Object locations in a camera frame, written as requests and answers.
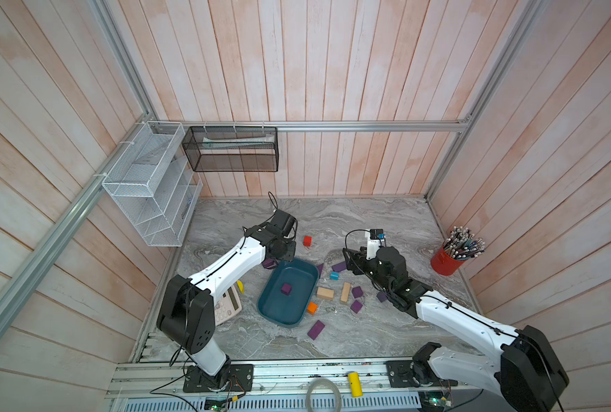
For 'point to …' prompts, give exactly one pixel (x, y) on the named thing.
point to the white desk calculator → (228, 305)
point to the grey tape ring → (319, 382)
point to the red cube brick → (307, 240)
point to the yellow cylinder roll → (355, 384)
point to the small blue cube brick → (334, 275)
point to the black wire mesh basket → (232, 148)
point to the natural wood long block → (345, 292)
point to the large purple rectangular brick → (314, 332)
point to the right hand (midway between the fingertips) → (350, 248)
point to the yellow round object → (241, 286)
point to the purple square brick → (357, 292)
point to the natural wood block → (326, 293)
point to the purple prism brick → (320, 268)
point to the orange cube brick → (312, 308)
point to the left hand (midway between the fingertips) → (285, 254)
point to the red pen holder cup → (460, 245)
